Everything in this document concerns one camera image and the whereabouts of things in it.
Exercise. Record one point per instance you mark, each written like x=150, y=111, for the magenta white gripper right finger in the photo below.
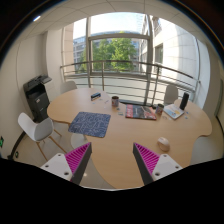
x=153, y=166

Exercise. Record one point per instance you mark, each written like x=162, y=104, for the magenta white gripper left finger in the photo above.
x=70, y=166

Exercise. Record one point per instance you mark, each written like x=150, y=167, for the white computer mouse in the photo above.
x=163, y=144

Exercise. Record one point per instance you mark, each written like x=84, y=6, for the blue patterned mouse pad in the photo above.
x=91, y=124

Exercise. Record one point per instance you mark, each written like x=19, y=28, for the wooden meeting table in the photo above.
x=112, y=155

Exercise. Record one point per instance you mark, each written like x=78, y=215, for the white chair wooden legs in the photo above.
x=37, y=131

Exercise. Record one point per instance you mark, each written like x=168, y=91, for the red black magazine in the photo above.
x=139, y=112

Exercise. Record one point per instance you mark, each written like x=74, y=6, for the dark mug right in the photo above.
x=159, y=109

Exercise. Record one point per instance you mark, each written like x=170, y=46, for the blue white book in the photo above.
x=173, y=111

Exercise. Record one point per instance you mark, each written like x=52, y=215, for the small black box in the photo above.
x=95, y=96

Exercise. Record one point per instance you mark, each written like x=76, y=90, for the black office printer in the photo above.
x=37, y=97

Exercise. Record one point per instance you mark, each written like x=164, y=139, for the white chair far right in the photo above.
x=171, y=94

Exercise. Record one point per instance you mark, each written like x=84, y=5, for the dark patterned mug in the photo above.
x=115, y=101

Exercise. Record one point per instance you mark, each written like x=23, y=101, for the white chair far left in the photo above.
x=67, y=86

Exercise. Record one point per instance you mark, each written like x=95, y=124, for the metal balcony railing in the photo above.
x=132, y=81

